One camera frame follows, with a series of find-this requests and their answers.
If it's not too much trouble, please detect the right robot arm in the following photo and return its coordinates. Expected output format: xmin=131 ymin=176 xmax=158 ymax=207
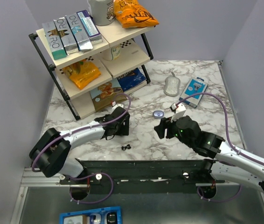
xmin=154 ymin=116 xmax=264 ymax=193

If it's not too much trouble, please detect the blue razor package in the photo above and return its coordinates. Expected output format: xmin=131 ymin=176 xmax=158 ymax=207
xmin=179 ymin=77 xmax=208 ymax=108

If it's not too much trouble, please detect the lavender earbud charging case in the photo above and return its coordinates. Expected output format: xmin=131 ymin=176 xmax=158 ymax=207
xmin=153 ymin=110 xmax=164 ymax=119

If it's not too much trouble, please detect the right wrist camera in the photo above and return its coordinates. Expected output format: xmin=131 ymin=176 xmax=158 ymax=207
xmin=170 ymin=103 xmax=186 ymax=122

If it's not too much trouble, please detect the blue chips bag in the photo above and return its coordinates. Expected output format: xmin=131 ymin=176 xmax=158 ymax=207
xmin=117 ymin=68 xmax=146 ymax=92

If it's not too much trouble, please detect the teal silver toothpaste box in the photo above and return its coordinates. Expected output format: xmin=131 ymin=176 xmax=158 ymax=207
xmin=42 ymin=21 xmax=67 ymax=60

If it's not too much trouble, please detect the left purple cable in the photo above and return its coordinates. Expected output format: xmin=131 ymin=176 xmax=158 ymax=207
xmin=31 ymin=93 xmax=132 ymax=205

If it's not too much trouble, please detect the blue tray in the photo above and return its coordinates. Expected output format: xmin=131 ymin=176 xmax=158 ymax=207
xmin=59 ymin=206 xmax=123 ymax=224

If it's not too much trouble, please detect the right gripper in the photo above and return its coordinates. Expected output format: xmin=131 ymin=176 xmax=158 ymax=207
xmin=153 ymin=112 xmax=194 ymax=148

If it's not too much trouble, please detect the silver blue toothpaste box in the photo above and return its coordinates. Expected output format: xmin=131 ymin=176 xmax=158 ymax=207
xmin=66 ymin=14 xmax=93 ymax=52

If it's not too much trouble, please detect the black mounting rail base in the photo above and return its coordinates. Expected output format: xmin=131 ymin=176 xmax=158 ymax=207
xmin=59 ymin=159 xmax=228 ymax=194

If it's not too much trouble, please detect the purple cable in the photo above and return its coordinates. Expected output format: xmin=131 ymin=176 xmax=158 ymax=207
xmin=31 ymin=93 xmax=132 ymax=205
xmin=173 ymin=92 xmax=264 ymax=203

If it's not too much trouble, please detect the purple white box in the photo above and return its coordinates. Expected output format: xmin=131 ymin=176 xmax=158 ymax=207
xmin=77 ymin=10 xmax=102 ymax=45

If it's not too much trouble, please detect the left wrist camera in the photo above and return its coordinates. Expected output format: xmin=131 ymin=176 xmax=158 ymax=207
xmin=111 ymin=101 xmax=124 ymax=112

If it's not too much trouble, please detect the orange snack bag middle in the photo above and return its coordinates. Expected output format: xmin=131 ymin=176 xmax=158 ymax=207
xmin=62 ymin=60 xmax=101 ymax=90

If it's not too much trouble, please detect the three tier shelf rack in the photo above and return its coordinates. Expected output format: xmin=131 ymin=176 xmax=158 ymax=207
xmin=29 ymin=21 xmax=153 ymax=120

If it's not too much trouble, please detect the orange chips bag top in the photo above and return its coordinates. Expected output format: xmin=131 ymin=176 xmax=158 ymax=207
xmin=113 ymin=0 xmax=159 ymax=28

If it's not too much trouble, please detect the brown snack bag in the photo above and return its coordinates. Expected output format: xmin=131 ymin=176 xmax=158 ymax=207
xmin=90 ymin=78 xmax=127 ymax=112

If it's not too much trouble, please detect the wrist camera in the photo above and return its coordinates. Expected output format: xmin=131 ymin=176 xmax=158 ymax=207
xmin=111 ymin=101 xmax=124 ymax=112
xmin=170 ymin=103 xmax=186 ymax=122

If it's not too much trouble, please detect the grey printed mug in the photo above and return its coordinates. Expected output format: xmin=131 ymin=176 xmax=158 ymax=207
xmin=87 ymin=0 xmax=115 ymax=26

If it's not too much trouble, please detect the silver brown toothpaste box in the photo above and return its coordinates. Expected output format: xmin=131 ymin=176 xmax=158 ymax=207
xmin=54 ymin=17 xmax=79 ymax=55

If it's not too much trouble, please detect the white cup middle shelf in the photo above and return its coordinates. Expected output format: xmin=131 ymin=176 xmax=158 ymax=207
xmin=102 ymin=44 xmax=121 ymax=61

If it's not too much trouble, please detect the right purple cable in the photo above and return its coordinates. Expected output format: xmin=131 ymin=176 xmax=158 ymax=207
xmin=173 ymin=92 xmax=264 ymax=203

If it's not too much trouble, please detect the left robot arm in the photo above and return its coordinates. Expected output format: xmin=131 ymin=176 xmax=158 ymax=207
xmin=29 ymin=106 xmax=130 ymax=184

